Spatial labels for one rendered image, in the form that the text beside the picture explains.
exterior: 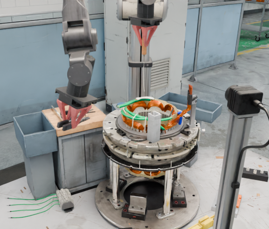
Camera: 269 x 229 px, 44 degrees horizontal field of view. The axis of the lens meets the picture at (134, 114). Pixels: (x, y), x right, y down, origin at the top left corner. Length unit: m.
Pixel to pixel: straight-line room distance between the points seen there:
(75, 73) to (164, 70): 2.92
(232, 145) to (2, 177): 2.43
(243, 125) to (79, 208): 0.79
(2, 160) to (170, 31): 2.07
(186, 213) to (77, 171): 0.42
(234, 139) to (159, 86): 3.09
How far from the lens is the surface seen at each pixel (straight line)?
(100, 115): 1.26
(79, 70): 0.80
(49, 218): 1.24
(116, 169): 1.14
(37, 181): 1.28
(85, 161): 1.27
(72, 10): 0.87
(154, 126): 0.98
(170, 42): 3.68
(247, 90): 0.60
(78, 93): 0.90
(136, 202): 1.17
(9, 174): 2.91
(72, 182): 1.31
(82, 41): 0.86
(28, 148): 1.18
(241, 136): 0.62
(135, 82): 1.55
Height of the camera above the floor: 1.59
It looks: 25 degrees down
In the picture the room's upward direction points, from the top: 1 degrees clockwise
